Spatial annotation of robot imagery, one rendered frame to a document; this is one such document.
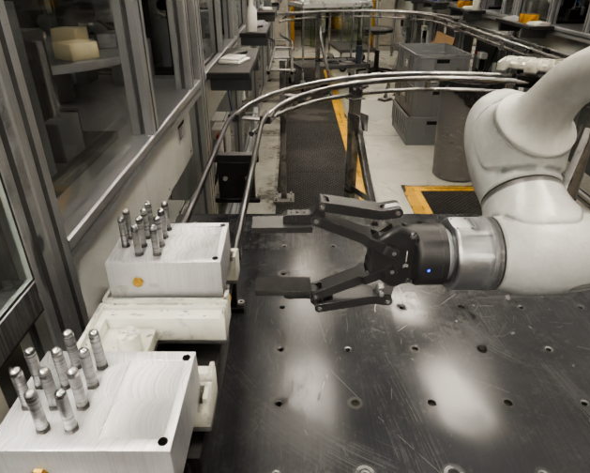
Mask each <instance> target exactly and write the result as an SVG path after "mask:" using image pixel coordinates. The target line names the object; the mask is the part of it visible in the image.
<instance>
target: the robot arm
mask: <svg viewBox="0 0 590 473"><path fill-rule="evenodd" d="M588 102H590V46H589V47H587V48H585V49H583V50H580V51H578V52H576V53H574V54H573V55H571V56H569V57H567V58H566V59H564V60H563V61H561V62H560V63H558V64H557V65H556V66H555V67H553V68H552V69H551V70H549V71H548V72H547V73H546V74H545V75H544V76H543V77H542V78H541V79H539V80H538V81H537V82H536V83H535V84H534V85H533V86H532V87H531V88H530V89H529V90H528V91H527V92H526V93H523V92H521V91H518V90H514V89H499V90H495V91H492V92H491V93H488V94H487V95H485V96H483V97H482V98H480V99H479V100H478V101H477V102H476V103H475V104H474V105H473V107H472V108H471V110H470V112H469V114H468V116H467V119H466V123H465V128H464V150H465V156H466V161H467V166H468V171H469V175H470V178H471V181H472V184H473V187H474V191H475V193H476V195H477V198H478V200H479V202H480V206H481V210H482V216H479V217H455V218H446V219H444V220H443V221H442V222H441V223H414V224H410V225H408V224H405V223H403V222H401V216H402V215H403V211H402V209H401V206H400V204H399V202H398V201H397V200H391V201H385V202H380V203H378V202H372V201H366V200H359V199H353V198H347V197H340V196H334V195H328V194H318V195H317V196H316V201H315V203H314V206H311V207H310V209H308V210H285V211H283V216H257V217H252V224H251V232H252V233H253V234H276V233H312V226H313V225H314V226H317V227H319V228H322V229H325V230H326V231H329V232H332V233H334V234H337V235H340V236H342V237H346V238H349V239H352V240H353V241H356V242H359V243H361V244H363V245H364V246H365V247H366V248H367V253H366V255H365V261H363V262H360V263H358V264H357V266H355V267H351V268H349V269H346V270H344V271H342V272H339V273H336V274H334V275H331V276H328V277H326V278H323V279H321V280H319V281H316V282H312V283H310V277H268V278H256V280H255V291H254V293H255V296H284V297H285V298H288V299H293V298H308V299H310V303H311V304H313V305H314V307H315V311H316V312H318V313H321V312H327V311H333V310H339V309H345V308H351V307H357V306H363V305H369V304H380V305H390V304H392V302H393V300H392V297H391V295H392V292H393V288H394V286H397V285H399V284H402V283H410V284H414V285H441V284H442V285H443V286H444V287H445V288H446V289H447V290H481V291H488V290H500V291H505V292H508V293H510V294H514V295H525V296H548V295H561V294H568V293H575V292H581V291H586V290H590V211H588V210H582V209H581V207H580V206H579V205H578V204H577V203H576V202H575V201H574V200H573V199H572V197H571V196H570V195H569V194H568V192H567V190H566V188H565V185H564V182H563V178H562V176H561V173H562V172H564V171H565V170H566V168H567V160H568V156H569V153H570V150H571V148H572V147H573V145H574V144H575V142H576V138H577V130H576V126H575V123H574V121H573V119H574V117H575V115H576V114H577V112H579V111H580V109H581V108H582V107H583V106H584V105H585V104H587V103H588ZM331 213H333V214H340V215H346V216H353V217H359V218H366V219H372V220H384V221H385V222H388V223H390V224H389V225H388V226H386V227H384V228H383V229H381V230H380V231H379V230H376V229H374V228H371V227H369V226H367V225H364V226H362V225H360V224H357V223H355V222H352V221H348V220H346V219H344V218H341V217H339V216H336V215H333V214H331ZM367 271H368V272H369V273H367ZM379 280H380V281H382V282H383V283H382V284H380V283H377V284H376V286H375V285H369V286H362V287H357V288H352V287H354V286H357V285H360V284H362V283H364V284H369V283H372V282H376V281H379ZM349 288H350V289H349Z"/></svg>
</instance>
